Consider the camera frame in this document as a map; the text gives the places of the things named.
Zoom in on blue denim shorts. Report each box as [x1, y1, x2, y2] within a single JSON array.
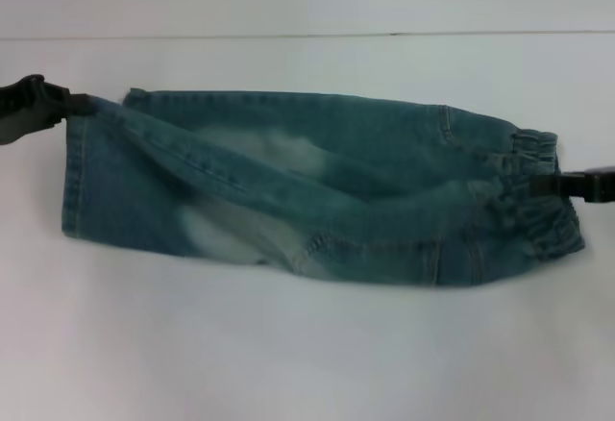
[[60, 87, 587, 292]]

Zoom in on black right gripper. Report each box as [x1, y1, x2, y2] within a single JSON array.
[[527, 164, 615, 205]]

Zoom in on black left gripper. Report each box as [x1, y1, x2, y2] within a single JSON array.
[[0, 73, 96, 147]]

